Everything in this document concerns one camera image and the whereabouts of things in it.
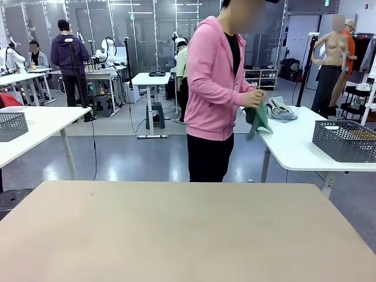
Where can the small white standing desk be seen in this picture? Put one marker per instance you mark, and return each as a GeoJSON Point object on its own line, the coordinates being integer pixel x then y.
{"type": "Point", "coordinates": [151, 79]}

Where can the black device on desk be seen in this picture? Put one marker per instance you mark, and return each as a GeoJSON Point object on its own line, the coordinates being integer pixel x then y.
{"type": "Point", "coordinates": [156, 74]}

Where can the person in pink hoodie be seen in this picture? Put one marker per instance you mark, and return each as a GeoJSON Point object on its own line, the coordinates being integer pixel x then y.
{"type": "Point", "coordinates": [208, 88]}

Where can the green terry towel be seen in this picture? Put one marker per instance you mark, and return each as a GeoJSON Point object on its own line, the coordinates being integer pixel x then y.
{"type": "Point", "coordinates": [260, 122]}

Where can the white background work table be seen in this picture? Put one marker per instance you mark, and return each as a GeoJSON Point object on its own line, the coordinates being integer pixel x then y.
{"type": "Point", "coordinates": [17, 77]}

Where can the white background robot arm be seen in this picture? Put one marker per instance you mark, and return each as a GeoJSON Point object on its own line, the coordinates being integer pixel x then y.
{"type": "Point", "coordinates": [110, 50]}
{"type": "Point", "coordinates": [13, 55]}
{"type": "Point", "coordinates": [175, 36]}

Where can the person's right hand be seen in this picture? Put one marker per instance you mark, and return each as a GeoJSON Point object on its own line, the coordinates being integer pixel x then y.
{"type": "Point", "coordinates": [252, 100]}

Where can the white shoe rack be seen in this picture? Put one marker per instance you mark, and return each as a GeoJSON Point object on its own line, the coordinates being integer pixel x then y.
{"type": "Point", "coordinates": [264, 79]}

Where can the grey plastic lattice basket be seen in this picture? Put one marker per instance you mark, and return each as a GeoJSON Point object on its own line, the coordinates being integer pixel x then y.
{"type": "Point", "coordinates": [13, 126]}
{"type": "Point", "coordinates": [337, 141]}

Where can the black bags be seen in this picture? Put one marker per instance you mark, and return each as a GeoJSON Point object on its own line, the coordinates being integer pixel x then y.
{"type": "Point", "coordinates": [289, 69]}

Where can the white box on floor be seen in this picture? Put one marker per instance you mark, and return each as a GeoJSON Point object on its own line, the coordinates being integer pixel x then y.
{"type": "Point", "coordinates": [133, 94]}

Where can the thin black pole stand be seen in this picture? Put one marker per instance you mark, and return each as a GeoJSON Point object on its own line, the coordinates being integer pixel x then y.
{"type": "Point", "coordinates": [127, 58]}

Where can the bare mannequin with black trousers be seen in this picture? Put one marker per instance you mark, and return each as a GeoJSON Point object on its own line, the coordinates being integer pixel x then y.
{"type": "Point", "coordinates": [332, 50]}

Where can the black tripod with white head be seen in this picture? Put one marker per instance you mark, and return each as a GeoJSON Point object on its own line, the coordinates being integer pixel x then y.
{"type": "Point", "coordinates": [77, 73]}
{"type": "Point", "coordinates": [305, 73]}

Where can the grey towel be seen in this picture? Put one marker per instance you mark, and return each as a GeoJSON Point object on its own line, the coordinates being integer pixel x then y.
{"type": "Point", "coordinates": [277, 104]}

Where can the dark grey step stool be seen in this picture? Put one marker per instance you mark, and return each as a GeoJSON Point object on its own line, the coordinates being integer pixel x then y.
{"type": "Point", "coordinates": [102, 104]}

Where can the person's left hand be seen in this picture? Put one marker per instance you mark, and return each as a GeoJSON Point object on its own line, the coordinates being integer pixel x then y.
{"type": "Point", "coordinates": [262, 94]}

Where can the black shelf cart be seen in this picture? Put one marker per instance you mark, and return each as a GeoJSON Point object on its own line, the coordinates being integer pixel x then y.
{"type": "Point", "coordinates": [352, 100]}

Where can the person's right forearm pink sleeve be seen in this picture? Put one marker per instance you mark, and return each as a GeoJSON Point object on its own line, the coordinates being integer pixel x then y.
{"type": "Point", "coordinates": [238, 91]}

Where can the person in beige top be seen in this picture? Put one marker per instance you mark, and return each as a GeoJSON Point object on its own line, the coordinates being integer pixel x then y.
{"type": "Point", "coordinates": [182, 61]}

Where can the dark green cloth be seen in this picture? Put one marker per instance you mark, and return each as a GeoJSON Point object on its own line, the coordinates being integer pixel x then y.
{"type": "Point", "coordinates": [249, 116]}

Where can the clothes rack with garments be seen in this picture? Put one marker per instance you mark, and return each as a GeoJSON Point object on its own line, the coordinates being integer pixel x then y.
{"type": "Point", "coordinates": [362, 53]}

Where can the white background workbench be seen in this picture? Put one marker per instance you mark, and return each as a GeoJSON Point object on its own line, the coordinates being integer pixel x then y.
{"type": "Point", "coordinates": [100, 75]}

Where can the person in purple jacket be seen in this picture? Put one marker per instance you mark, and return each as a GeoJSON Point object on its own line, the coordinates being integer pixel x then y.
{"type": "Point", "coordinates": [69, 55]}

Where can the mannequin in orange with hat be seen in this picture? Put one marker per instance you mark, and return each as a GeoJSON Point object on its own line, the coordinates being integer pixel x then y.
{"type": "Point", "coordinates": [349, 44]}

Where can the black floor plate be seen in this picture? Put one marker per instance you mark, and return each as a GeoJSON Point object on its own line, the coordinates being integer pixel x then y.
{"type": "Point", "coordinates": [11, 199]}

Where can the seated person in grey jacket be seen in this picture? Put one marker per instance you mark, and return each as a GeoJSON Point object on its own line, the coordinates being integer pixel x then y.
{"type": "Point", "coordinates": [39, 60]}

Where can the person in red top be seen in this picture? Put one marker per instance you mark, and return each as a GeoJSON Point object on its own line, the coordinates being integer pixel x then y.
{"type": "Point", "coordinates": [8, 100]}

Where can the white table with round leg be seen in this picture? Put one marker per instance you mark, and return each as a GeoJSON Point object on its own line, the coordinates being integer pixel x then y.
{"type": "Point", "coordinates": [50, 123]}

